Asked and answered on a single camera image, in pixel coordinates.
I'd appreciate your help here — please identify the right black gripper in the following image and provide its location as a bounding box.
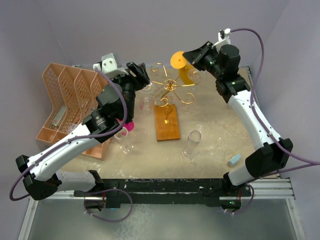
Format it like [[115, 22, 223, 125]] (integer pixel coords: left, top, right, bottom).
[[183, 41, 224, 80]]

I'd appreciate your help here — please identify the gold wire wine glass rack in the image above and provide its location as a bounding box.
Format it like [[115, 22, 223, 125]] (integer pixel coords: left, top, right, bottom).
[[150, 62, 196, 142]]

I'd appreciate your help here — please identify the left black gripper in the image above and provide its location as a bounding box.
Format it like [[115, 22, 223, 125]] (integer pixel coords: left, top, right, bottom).
[[105, 62, 148, 120]]

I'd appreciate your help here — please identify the yellow plastic wine glass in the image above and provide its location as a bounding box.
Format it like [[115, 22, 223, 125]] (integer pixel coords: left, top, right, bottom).
[[170, 51, 194, 85]]

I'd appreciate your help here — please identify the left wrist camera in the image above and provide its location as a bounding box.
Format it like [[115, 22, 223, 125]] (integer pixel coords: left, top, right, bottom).
[[92, 53, 129, 79]]

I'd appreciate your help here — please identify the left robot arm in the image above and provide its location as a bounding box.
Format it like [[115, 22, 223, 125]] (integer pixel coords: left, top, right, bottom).
[[15, 62, 150, 201]]

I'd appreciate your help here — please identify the clear glass left front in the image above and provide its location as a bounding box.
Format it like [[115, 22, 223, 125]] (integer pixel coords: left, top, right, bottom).
[[114, 127, 134, 155]]

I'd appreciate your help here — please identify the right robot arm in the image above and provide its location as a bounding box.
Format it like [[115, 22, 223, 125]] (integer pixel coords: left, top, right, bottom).
[[183, 41, 293, 196]]

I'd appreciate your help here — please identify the clear champagne flute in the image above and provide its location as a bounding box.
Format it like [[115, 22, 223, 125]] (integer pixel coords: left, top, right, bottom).
[[182, 130, 202, 160]]

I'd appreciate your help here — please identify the pink plastic wine glass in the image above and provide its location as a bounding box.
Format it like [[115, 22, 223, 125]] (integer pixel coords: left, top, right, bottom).
[[119, 121, 135, 135]]

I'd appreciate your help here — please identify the purple cable loop under table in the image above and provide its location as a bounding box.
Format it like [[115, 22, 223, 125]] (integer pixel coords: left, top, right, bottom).
[[83, 186, 136, 223]]

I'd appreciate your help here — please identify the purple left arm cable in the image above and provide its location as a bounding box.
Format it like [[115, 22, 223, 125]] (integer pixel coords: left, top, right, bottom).
[[9, 68, 130, 201]]

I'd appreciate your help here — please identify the light blue small box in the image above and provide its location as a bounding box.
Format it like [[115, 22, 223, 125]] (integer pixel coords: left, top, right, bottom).
[[228, 154, 242, 167]]

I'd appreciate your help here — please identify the silver red tube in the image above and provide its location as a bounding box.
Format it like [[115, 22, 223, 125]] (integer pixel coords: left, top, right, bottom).
[[51, 105, 67, 127]]

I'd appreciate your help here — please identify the orange plastic file organizer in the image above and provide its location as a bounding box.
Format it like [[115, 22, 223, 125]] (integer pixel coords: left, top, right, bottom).
[[36, 63, 108, 147]]

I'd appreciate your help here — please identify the clear wine glass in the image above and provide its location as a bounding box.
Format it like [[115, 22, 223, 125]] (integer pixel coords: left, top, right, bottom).
[[188, 68, 205, 85], [139, 83, 155, 113]]

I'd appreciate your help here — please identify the black table front rail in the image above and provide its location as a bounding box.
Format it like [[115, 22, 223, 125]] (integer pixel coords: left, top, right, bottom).
[[29, 170, 296, 208]]

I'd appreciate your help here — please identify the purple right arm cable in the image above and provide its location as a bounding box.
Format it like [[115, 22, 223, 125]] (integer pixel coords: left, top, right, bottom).
[[229, 27, 320, 173]]

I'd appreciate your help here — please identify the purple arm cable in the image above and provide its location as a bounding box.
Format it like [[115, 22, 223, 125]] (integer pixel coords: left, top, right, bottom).
[[9, 68, 130, 201], [229, 27, 320, 173]]

